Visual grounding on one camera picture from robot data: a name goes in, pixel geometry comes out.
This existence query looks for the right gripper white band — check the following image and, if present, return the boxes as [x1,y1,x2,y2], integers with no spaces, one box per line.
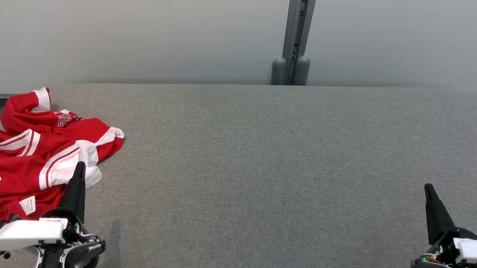
[420,183,477,267]

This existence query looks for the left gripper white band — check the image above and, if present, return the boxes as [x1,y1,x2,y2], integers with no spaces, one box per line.
[0,156,96,259]

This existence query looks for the red tshirt white striped sleeves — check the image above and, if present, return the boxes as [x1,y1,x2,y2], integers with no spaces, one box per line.
[0,127,106,240]

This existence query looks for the grey cylindrical post foot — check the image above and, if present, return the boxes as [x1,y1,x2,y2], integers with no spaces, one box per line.
[293,55,312,87]
[271,57,287,86]

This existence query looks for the grey metal partition post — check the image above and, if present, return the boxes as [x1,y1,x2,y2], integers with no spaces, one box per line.
[280,0,318,87]

